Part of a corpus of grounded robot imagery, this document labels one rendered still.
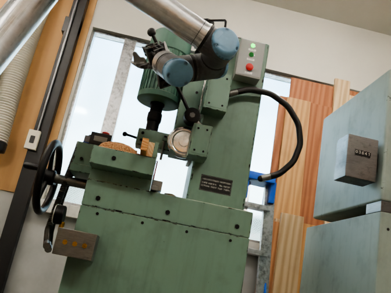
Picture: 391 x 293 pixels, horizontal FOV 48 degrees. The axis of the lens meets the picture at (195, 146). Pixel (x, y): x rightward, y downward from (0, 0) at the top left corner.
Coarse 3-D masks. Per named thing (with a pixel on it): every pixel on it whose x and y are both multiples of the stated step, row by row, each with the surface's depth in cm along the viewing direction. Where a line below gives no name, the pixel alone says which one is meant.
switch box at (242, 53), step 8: (240, 40) 176; (248, 40) 176; (240, 48) 174; (256, 48) 175; (264, 48) 176; (240, 56) 173; (248, 56) 173; (256, 56) 174; (240, 64) 172; (256, 64) 173; (240, 72) 171; (256, 72) 172; (240, 80) 175; (248, 80) 174; (256, 80) 173
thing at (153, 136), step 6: (138, 132) 174; (144, 132) 174; (150, 132) 174; (156, 132) 175; (138, 138) 173; (150, 138) 174; (156, 138) 174; (138, 144) 173; (162, 144) 174; (168, 150) 173
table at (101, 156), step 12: (96, 156) 144; (108, 156) 145; (120, 156) 145; (132, 156) 146; (144, 156) 146; (72, 168) 163; (84, 168) 164; (96, 168) 151; (108, 168) 147; (120, 168) 144; (132, 168) 145; (144, 168) 145
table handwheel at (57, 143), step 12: (48, 144) 162; (60, 144) 170; (48, 156) 157; (60, 156) 177; (48, 168) 167; (60, 168) 180; (36, 180) 154; (48, 180) 165; (60, 180) 167; (72, 180) 167; (84, 180) 168; (36, 192) 154; (48, 192) 178; (36, 204) 157; (48, 204) 173
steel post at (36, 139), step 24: (72, 24) 313; (72, 48) 309; (48, 96) 295; (48, 120) 293; (24, 144) 284; (24, 192) 279; (24, 216) 279; (0, 240) 270; (0, 264) 266; (0, 288) 263
